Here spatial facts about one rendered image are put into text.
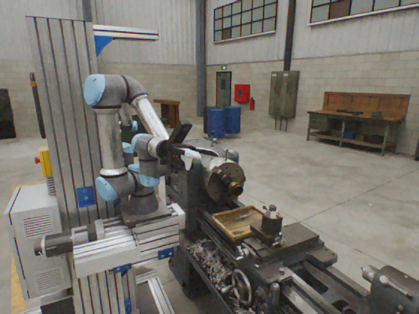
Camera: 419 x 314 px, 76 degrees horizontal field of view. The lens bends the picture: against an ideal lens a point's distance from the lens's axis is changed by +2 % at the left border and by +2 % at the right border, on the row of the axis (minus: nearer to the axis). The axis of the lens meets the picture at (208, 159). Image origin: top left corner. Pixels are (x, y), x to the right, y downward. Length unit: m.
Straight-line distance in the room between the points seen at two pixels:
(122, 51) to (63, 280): 11.03
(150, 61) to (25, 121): 5.31
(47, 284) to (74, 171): 0.58
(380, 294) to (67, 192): 1.36
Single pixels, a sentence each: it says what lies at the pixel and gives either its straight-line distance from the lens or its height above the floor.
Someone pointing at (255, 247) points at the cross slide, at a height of 0.97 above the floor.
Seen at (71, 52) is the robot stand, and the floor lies 1.90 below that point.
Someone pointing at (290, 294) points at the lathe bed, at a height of 0.85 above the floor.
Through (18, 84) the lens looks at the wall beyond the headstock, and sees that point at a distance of 11.49.
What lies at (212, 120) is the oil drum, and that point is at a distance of 8.39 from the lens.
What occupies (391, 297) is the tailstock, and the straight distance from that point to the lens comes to 1.18.
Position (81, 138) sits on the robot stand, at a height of 1.52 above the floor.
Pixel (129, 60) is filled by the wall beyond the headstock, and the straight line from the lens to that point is 12.24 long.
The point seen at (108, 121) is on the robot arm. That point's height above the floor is 1.63.
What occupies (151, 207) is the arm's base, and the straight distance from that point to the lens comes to 1.35.
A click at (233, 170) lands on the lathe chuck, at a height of 1.17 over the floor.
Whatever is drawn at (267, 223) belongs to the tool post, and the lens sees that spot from 1.44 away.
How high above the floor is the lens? 1.79
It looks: 17 degrees down
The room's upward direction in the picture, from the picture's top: straight up
